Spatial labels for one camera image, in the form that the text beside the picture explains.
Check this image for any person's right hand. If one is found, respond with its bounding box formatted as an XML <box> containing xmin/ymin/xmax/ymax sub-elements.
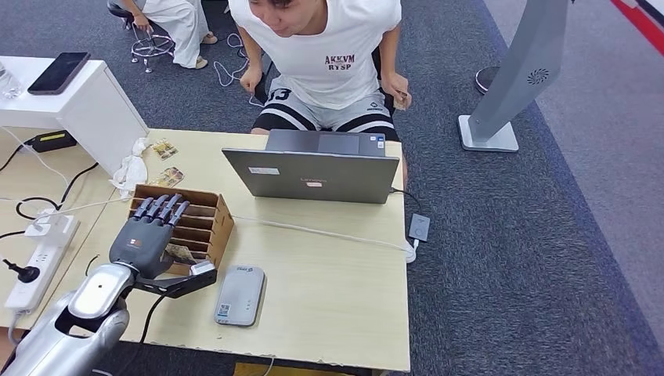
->
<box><xmin>239</xmin><ymin>66</ymin><xmax>264</xmax><ymax>95</ymax></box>

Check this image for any person's left hand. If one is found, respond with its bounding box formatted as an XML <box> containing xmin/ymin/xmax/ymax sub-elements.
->
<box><xmin>381</xmin><ymin>72</ymin><xmax>413</xmax><ymax>111</ymax></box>

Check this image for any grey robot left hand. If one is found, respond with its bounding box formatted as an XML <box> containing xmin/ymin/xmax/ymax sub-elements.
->
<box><xmin>109</xmin><ymin>193</ymin><xmax>191</xmax><ymax>280</ymax></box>

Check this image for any wooden card holder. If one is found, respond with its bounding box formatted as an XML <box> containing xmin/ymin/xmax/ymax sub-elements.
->
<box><xmin>127</xmin><ymin>184</ymin><xmax>236</xmax><ymax>277</ymax></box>

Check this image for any seated background person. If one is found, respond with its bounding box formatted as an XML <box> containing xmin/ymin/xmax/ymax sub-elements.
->
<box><xmin>127</xmin><ymin>0</ymin><xmax>219</xmax><ymax>70</ymax></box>

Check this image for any black office chair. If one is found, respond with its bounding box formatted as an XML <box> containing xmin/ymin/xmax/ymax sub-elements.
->
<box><xmin>253</xmin><ymin>46</ymin><xmax>398</xmax><ymax>123</ymax></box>

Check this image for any crumpled white tissue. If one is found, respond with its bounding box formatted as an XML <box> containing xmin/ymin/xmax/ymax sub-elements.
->
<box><xmin>110</xmin><ymin>137</ymin><xmax>150</xmax><ymax>201</ymax></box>

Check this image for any black round base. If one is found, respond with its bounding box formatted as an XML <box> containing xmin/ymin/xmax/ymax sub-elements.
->
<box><xmin>475</xmin><ymin>67</ymin><xmax>503</xmax><ymax>98</ymax></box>

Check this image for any white charger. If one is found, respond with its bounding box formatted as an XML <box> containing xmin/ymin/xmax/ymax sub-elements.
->
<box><xmin>24</xmin><ymin>208</ymin><xmax>71</xmax><ymax>239</ymax></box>

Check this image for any chrome base stool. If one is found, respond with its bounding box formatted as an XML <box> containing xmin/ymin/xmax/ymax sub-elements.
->
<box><xmin>106</xmin><ymin>1</ymin><xmax>176</xmax><ymax>74</ymax></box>

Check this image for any white power strip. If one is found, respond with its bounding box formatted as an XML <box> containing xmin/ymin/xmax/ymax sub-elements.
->
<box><xmin>4</xmin><ymin>213</ymin><xmax>81</xmax><ymax>314</ymax></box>

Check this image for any black plug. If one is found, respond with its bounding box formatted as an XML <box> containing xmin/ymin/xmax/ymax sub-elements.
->
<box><xmin>2</xmin><ymin>258</ymin><xmax>42</xmax><ymax>284</ymax></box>

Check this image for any grey laptop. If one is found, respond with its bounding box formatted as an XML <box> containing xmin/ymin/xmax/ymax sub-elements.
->
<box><xmin>222</xmin><ymin>128</ymin><xmax>401</xmax><ymax>205</ymax></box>

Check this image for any grey kiosk stand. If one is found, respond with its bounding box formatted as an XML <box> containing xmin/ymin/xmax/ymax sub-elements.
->
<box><xmin>458</xmin><ymin>0</ymin><xmax>569</xmax><ymax>154</ymax></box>

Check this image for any black power adapter yellow label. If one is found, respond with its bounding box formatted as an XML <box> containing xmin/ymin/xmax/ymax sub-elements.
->
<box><xmin>31</xmin><ymin>129</ymin><xmax>79</xmax><ymax>154</ymax></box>

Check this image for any grey usb hub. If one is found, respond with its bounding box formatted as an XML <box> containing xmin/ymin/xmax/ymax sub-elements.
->
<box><xmin>408</xmin><ymin>213</ymin><xmax>431</xmax><ymax>244</ymax></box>

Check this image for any white desk stand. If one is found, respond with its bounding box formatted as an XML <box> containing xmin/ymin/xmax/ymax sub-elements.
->
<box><xmin>0</xmin><ymin>56</ymin><xmax>150</xmax><ymax>176</ymax></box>

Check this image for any black smartphone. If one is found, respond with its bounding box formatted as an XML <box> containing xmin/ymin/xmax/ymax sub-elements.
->
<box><xmin>27</xmin><ymin>51</ymin><xmax>92</xmax><ymax>96</ymax></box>

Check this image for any yellow wooden board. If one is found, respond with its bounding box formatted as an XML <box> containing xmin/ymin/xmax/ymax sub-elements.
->
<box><xmin>233</xmin><ymin>363</ymin><xmax>359</xmax><ymax>376</ymax></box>

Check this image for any clear water bottle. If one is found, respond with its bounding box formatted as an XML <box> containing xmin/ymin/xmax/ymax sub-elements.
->
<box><xmin>0</xmin><ymin>60</ymin><xmax>24</xmax><ymax>99</ymax></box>

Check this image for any white floor cable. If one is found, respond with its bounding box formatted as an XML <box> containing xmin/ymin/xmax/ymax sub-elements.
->
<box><xmin>213</xmin><ymin>31</ymin><xmax>265</xmax><ymax>108</ymax></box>

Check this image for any white charger cable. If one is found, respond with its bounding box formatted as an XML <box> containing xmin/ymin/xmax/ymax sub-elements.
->
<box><xmin>0</xmin><ymin>194</ymin><xmax>130</xmax><ymax>215</ymax></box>

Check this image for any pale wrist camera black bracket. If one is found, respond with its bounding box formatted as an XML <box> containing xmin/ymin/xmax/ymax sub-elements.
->
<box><xmin>133</xmin><ymin>260</ymin><xmax>219</xmax><ymax>299</ymax></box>

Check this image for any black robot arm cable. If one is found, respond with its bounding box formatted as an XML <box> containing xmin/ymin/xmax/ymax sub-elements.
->
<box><xmin>139</xmin><ymin>293</ymin><xmax>170</xmax><ymax>345</ymax></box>

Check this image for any looped black cable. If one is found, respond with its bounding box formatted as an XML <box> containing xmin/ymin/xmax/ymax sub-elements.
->
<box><xmin>15</xmin><ymin>162</ymin><xmax>99</xmax><ymax>221</ymax></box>

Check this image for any black laptop cable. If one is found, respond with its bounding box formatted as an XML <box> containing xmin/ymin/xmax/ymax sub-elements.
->
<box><xmin>390</xmin><ymin>187</ymin><xmax>424</xmax><ymax>215</ymax></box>

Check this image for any thin white cable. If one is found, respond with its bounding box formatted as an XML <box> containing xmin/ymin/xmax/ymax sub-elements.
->
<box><xmin>0</xmin><ymin>124</ymin><xmax>70</xmax><ymax>185</ymax></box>

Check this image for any black adapter cable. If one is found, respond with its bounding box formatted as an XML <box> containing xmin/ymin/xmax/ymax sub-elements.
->
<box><xmin>0</xmin><ymin>139</ymin><xmax>36</xmax><ymax>175</ymax></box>

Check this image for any grey power strip cord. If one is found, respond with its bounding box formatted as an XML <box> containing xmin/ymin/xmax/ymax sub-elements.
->
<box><xmin>7</xmin><ymin>310</ymin><xmax>27</xmax><ymax>346</ymax></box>

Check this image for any long white cable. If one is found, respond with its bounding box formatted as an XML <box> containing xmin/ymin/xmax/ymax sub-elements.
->
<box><xmin>232</xmin><ymin>214</ymin><xmax>419</xmax><ymax>255</ymax></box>

